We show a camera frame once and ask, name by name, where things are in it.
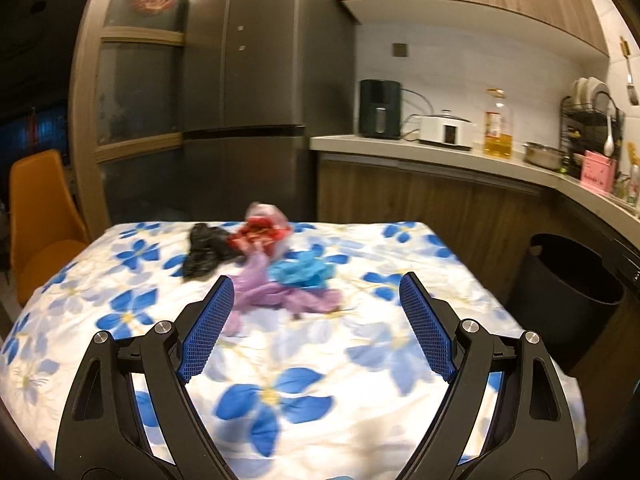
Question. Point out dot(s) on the dark grey refrigerator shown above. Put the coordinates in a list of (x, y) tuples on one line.
[(261, 79)]

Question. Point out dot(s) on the black dish rack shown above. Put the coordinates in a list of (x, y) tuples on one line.
[(583, 122)]

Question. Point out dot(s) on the black plastic bag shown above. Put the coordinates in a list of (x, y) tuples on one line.
[(210, 246)]

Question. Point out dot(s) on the stainless steel pot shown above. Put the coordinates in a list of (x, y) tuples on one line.
[(543, 156)]

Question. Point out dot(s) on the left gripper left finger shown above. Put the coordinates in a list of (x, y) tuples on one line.
[(101, 434)]

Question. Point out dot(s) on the pink utensil holder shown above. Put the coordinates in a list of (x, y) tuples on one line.
[(598, 172)]

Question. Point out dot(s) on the black air fryer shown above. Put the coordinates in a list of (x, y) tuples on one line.
[(379, 109)]

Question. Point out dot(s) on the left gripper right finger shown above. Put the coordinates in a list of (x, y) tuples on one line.
[(504, 414)]

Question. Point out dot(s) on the wooden lower cabinet counter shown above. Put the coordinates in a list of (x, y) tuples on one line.
[(484, 209)]

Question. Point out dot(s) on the wooden framed glass door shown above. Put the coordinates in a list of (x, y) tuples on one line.
[(125, 121)]

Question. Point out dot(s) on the cooking oil bottle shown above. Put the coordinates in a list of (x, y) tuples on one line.
[(498, 139)]

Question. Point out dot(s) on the hanging metal spatula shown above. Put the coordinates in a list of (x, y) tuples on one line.
[(631, 88)]

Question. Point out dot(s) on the purple plastic bag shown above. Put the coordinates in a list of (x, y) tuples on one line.
[(253, 289)]

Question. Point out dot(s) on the blue disposable glove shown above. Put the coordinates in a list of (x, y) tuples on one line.
[(305, 271)]

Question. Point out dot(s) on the white rice cooker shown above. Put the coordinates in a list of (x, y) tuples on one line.
[(446, 130)]

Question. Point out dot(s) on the orange chair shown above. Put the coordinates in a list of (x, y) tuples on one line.
[(46, 229)]

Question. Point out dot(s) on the wall power socket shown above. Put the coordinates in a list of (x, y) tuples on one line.
[(400, 50)]

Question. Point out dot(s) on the white ladle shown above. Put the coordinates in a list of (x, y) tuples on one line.
[(609, 145)]

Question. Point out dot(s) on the small red white snack bag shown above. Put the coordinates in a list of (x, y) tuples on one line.
[(265, 229)]

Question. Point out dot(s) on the black trash bin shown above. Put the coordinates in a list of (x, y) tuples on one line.
[(564, 294)]

